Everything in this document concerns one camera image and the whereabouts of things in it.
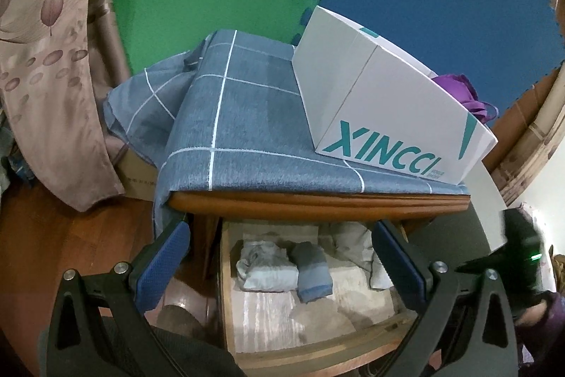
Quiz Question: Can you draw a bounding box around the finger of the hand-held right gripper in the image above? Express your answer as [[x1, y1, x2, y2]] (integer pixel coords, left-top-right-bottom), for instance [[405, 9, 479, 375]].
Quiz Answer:
[[454, 247, 506, 274]]

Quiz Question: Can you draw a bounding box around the wooden drawer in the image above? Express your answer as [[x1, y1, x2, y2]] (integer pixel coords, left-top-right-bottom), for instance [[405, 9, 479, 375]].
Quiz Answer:
[[214, 217, 424, 375]]

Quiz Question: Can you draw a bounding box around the brown floral curtain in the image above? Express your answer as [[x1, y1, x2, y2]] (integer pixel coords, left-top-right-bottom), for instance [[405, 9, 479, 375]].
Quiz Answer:
[[0, 0, 133, 212]]

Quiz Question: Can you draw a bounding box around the person's right forearm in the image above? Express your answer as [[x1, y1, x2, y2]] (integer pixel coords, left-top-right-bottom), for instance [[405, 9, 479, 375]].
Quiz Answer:
[[514, 291, 565, 366]]

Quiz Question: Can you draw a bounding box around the light grey underwear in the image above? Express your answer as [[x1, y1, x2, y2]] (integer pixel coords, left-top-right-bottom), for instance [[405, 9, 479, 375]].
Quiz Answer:
[[331, 222, 393, 289]]

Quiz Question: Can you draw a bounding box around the white cardboard box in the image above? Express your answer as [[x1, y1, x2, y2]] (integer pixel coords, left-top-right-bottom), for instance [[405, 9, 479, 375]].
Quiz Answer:
[[293, 5, 508, 252]]

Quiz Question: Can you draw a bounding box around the dark cloth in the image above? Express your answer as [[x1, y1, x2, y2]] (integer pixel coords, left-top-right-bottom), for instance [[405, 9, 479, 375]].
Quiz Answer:
[[37, 315, 248, 377]]

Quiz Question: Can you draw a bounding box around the rattan furniture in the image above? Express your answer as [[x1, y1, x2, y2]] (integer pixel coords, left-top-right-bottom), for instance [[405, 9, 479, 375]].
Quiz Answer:
[[490, 65, 565, 207]]

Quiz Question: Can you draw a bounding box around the blue-grey underwear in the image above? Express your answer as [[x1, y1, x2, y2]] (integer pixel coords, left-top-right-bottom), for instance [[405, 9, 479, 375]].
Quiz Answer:
[[289, 241, 334, 304]]

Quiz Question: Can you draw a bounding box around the purple underwear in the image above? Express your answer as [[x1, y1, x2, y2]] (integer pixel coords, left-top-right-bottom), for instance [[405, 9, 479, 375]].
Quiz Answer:
[[432, 73, 499, 125]]

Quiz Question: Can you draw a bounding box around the blue checked cloth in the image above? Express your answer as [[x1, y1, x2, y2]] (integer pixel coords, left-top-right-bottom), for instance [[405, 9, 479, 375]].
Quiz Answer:
[[103, 30, 471, 241]]

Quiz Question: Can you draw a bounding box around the grey and white underwear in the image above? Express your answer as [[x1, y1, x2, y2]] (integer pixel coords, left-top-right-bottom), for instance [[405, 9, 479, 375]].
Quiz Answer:
[[235, 240, 297, 293]]

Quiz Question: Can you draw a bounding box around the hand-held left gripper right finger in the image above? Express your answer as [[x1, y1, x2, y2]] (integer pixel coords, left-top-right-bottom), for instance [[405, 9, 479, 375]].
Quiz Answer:
[[372, 220, 517, 377]]

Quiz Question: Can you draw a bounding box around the brown cardboard box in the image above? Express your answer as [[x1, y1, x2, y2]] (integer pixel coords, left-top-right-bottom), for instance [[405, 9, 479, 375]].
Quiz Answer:
[[117, 149, 160, 201]]

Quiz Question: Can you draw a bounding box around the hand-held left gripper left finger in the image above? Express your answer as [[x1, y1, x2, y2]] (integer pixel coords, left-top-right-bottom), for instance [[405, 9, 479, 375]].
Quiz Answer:
[[46, 222, 191, 377]]

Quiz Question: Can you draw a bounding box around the wooden nightstand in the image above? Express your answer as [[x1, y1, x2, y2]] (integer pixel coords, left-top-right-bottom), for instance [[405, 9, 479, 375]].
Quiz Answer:
[[170, 192, 471, 285]]

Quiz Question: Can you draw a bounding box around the brown rounded object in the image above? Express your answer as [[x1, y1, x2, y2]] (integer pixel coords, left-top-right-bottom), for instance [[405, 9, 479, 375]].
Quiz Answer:
[[158, 304, 206, 340]]

